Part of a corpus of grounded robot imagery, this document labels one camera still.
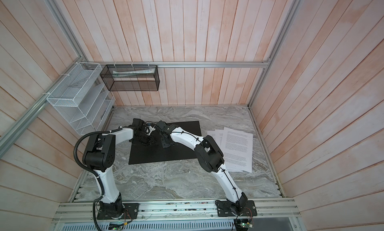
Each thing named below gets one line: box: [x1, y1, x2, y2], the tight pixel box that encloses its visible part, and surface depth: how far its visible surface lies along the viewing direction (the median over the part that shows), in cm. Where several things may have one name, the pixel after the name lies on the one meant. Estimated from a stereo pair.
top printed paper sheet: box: [221, 127, 253, 173], surface depth 100 cm
